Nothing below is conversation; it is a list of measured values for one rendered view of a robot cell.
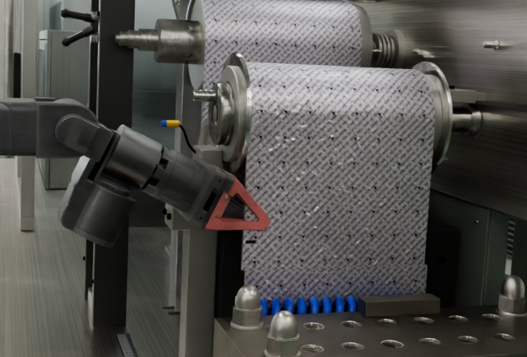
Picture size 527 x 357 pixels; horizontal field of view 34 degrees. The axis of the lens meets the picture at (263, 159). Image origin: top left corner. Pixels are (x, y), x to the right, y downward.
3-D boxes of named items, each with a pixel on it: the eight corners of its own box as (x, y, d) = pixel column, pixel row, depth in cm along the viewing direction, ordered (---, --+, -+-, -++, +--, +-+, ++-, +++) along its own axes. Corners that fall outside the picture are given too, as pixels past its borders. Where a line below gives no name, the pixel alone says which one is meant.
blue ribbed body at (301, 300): (249, 323, 100) (251, 295, 100) (415, 315, 107) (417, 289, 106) (258, 333, 97) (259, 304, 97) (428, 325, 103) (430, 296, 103)
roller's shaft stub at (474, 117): (416, 133, 113) (418, 100, 112) (463, 135, 115) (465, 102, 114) (431, 137, 109) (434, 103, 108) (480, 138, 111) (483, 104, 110)
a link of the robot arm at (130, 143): (118, 122, 90) (110, 118, 96) (87, 180, 90) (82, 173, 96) (174, 151, 93) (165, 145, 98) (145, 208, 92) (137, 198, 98)
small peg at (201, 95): (190, 100, 102) (191, 89, 102) (214, 101, 103) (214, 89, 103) (194, 101, 101) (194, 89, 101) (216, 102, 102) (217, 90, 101)
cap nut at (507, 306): (489, 307, 104) (492, 271, 104) (515, 307, 105) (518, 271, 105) (506, 317, 101) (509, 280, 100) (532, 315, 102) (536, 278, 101)
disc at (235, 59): (230, 200, 103) (211, 118, 113) (234, 200, 103) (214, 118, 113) (255, 109, 93) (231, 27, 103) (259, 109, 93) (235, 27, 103)
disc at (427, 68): (419, 200, 110) (386, 122, 120) (423, 200, 111) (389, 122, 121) (462, 114, 100) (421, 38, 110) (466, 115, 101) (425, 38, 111)
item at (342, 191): (241, 269, 100) (248, 111, 98) (422, 264, 107) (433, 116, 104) (241, 270, 99) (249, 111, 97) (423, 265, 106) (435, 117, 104)
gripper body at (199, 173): (204, 230, 92) (143, 201, 90) (185, 211, 102) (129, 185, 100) (231, 176, 92) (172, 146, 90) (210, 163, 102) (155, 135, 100)
